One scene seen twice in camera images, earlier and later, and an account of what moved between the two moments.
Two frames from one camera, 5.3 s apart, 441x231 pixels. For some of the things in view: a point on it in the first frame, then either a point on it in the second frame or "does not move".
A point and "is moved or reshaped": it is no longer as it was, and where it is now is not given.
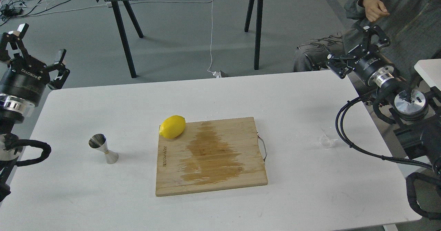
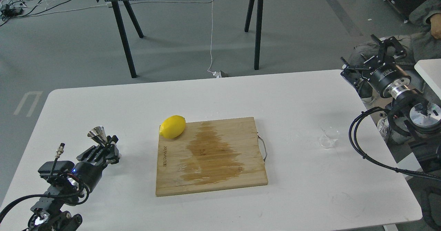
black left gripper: x=26 y=78 to x=87 y=172
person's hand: x=374 y=8 to x=435 y=22
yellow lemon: x=173 y=127 does not move
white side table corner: x=430 y=70 does not move
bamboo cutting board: x=211 y=156 does not move
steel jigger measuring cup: x=98 y=141 is moved or reshaped
